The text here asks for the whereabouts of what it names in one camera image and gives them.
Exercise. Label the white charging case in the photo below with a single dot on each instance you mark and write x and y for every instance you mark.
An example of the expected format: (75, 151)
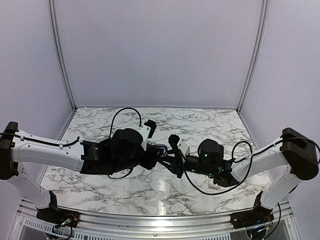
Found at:
(212, 185)

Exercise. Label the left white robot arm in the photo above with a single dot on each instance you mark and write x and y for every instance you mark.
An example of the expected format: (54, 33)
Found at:
(17, 147)

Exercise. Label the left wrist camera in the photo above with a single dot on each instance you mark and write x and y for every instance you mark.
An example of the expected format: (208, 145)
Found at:
(147, 130)

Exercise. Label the purple earbud charging case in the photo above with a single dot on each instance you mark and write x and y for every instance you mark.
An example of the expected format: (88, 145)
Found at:
(162, 149)

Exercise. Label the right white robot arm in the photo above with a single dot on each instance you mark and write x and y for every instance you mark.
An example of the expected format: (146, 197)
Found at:
(294, 151)

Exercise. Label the left aluminium frame post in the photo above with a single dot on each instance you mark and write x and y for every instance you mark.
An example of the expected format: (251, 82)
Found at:
(59, 53)

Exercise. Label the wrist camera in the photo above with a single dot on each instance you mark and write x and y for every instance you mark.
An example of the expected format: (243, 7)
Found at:
(178, 145)
(147, 130)

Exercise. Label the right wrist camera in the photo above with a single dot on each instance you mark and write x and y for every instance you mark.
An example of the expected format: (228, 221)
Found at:
(178, 145)

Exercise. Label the aluminium front rail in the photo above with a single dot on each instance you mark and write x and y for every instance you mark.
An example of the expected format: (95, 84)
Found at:
(104, 226)

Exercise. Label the right aluminium frame post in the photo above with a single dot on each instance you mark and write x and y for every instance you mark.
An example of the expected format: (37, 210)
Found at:
(255, 54)

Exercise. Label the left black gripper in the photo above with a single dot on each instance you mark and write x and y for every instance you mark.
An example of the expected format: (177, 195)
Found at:
(152, 154)

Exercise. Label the aluminium frame post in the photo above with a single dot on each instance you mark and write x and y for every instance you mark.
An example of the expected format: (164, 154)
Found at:
(255, 54)
(59, 53)

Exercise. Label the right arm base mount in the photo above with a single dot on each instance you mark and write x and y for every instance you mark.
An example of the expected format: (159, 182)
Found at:
(255, 216)

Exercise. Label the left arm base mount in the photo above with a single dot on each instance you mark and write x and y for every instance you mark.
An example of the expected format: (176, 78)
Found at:
(57, 215)

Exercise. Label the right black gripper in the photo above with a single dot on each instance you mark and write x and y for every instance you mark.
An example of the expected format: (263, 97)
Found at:
(175, 168)

